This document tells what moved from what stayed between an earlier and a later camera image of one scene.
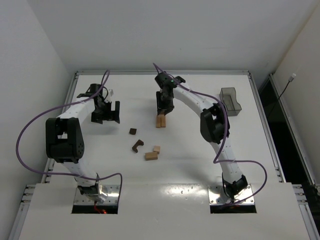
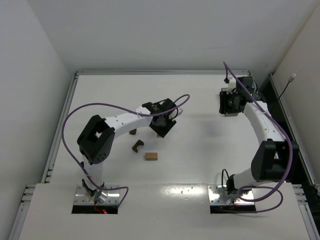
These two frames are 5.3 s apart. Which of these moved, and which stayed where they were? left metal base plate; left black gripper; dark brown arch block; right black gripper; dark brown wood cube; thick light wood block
Moved: right black gripper; left black gripper
Stayed: dark brown wood cube; thick light wood block; left metal base plate; dark brown arch block
